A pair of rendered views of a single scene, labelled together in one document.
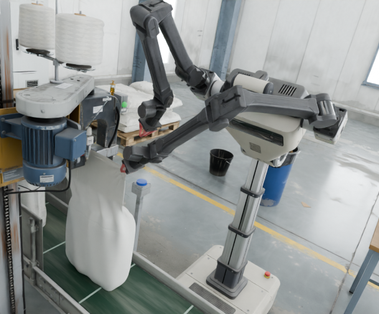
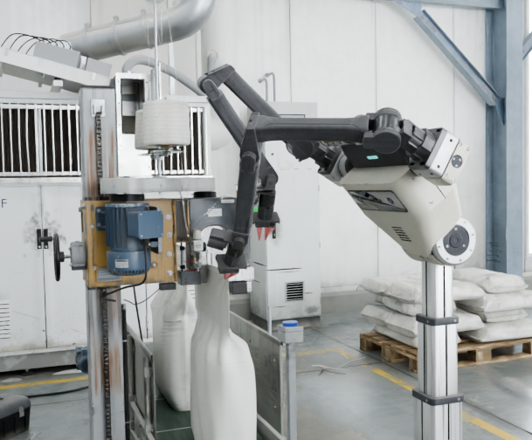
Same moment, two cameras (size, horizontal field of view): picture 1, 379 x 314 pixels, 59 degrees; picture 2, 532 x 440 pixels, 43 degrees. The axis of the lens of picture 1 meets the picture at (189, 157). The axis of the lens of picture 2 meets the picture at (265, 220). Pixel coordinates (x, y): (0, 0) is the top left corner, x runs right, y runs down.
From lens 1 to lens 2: 142 cm
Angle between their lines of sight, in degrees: 42
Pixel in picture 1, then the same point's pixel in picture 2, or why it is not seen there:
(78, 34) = (154, 114)
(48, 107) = (118, 182)
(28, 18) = (139, 120)
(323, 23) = not seen: outside the picture
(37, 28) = not seen: hidden behind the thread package
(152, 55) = (228, 123)
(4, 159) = (100, 255)
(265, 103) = (284, 125)
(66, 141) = (134, 216)
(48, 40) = not seen: hidden behind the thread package
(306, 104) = (349, 121)
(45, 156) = (120, 238)
